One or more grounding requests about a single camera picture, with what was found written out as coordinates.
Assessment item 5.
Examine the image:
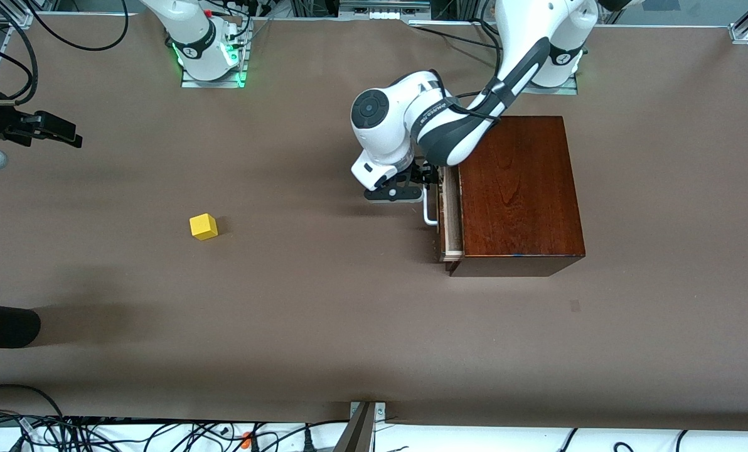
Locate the yellow block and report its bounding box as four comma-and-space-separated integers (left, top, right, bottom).
190, 213, 219, 241

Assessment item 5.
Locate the black rounded object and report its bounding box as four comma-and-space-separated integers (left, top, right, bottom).
0, 303, 41, 349

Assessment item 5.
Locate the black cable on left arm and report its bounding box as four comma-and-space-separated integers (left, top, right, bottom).
434, 69, 506, 120

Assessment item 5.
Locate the aluminium frame profile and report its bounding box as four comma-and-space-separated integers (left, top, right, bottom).
0, 0, 34, 29

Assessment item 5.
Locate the thick black cable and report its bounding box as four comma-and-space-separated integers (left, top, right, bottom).
0, 16, 39, 107

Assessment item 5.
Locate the black cable loop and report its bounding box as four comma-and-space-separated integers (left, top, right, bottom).
26, 0, 130, 52

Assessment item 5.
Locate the grey power strip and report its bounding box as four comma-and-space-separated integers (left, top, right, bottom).
338, 0, 431, 21

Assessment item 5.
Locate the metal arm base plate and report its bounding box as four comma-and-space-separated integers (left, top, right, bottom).
181, 25, 249, 89
509, 35, 579, 95

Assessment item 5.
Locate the light wood drawer white handle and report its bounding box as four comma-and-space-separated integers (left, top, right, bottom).
423, 164, 465, 263

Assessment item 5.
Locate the black arched cable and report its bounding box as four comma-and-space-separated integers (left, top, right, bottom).
0, 384, 67, 434

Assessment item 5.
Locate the dark brown wooden cabinet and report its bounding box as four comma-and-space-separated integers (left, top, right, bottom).
449, 116, 587, 277

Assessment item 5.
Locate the black cable to arm base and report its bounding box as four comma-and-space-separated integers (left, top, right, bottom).
412, 22, 506, 54

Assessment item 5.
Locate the aluminium frame post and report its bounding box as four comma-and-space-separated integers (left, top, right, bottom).
333, 402, 387, 452

